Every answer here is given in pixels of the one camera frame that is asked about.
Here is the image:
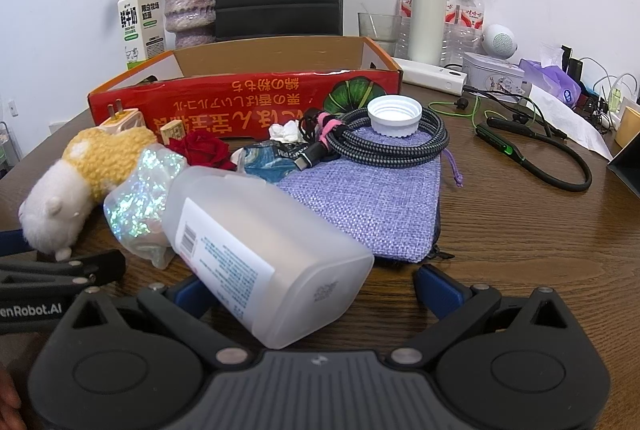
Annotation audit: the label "black adapter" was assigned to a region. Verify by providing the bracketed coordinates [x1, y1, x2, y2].
[560, 44, 584, 83]

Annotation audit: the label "white paper sheet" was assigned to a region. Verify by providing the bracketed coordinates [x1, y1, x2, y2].
[527, 82, 613, 161]

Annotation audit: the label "clear glass cup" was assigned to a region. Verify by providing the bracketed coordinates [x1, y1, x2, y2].
[357, 12, 403, 44]

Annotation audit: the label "red artificial rose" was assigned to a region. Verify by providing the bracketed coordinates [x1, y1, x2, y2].
[167, 131, 238, 171]

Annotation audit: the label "wire rack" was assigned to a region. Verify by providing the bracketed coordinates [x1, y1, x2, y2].
[0, 122, 23, 165]

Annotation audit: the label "purple tissue pack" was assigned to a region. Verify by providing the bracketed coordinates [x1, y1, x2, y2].
[518, 44, 583, 108]

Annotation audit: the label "white round speaker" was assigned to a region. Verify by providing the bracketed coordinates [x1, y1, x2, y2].
[480, 24, 519, 60]

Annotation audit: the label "blue foil packet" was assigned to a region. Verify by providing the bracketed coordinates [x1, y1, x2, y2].
[235, 142, 311, 185]

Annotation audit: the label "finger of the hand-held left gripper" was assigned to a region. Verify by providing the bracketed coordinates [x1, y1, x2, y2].
[0, 250, 127, 299]
[0, 229, 32, 257]

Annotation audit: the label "small wooden block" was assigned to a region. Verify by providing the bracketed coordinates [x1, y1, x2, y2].
[162, 120, 185, 145]

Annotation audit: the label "clear water bottle red label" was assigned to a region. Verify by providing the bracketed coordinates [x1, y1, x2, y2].
[454, 0, 486, 60]
[395, 0, 416, 58]
[442, 0, 459, 65]

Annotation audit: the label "white green milk carton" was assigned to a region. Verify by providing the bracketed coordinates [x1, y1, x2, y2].
[117, 0, 167, 71]

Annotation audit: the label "white decorated tin box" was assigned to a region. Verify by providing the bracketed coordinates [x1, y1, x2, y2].
[462, 51, 526, 103]

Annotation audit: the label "translucent white plastic bottle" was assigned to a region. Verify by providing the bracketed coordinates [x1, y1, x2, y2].
[167, 166, 376, 351]

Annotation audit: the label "tangle of thin cables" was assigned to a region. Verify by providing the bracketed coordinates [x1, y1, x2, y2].
[580, 72, 640, 131]

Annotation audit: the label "red cardboard box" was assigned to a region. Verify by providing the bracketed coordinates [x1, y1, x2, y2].
[87, 36, 404, 141]

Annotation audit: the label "iridescent plastic bag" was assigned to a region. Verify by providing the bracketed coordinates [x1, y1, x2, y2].
[103, 149, 188, 269]

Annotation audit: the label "white power bank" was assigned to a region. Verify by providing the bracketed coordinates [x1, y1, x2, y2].
[392, 56, 469, 93]

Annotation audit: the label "yellow white plush sheep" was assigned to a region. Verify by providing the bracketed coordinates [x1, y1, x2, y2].
[18, 126, 160, 262]

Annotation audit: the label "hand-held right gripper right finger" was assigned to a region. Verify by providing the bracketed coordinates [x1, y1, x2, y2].
[389, 263, 573, 368]

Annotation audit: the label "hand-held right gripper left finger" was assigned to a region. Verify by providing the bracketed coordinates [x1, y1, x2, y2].
[65, 276, 253, 367]

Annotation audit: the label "white crumpled tissue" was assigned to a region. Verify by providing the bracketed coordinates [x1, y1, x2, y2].
[268, 121, 301, 145]

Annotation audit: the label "braided grey black cable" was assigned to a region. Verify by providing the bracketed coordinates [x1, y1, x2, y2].
[297, 102, 449, 171]

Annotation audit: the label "purple burlap pouch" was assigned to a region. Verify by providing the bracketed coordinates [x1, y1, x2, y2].
[275, 130, 463, 263]

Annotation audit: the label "white bottle cap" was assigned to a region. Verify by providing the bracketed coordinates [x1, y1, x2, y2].
[366, 96, 423, 138]

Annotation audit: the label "white charger plug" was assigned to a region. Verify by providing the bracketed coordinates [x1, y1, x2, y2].
[97, 98, 147, 133]

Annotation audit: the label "white thermos grey lid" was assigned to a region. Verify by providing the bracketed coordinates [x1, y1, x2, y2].
[407, 0, 451, 66]

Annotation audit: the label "black green neckband earphones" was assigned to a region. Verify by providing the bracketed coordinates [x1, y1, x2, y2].
[429, 94, 593, 193]

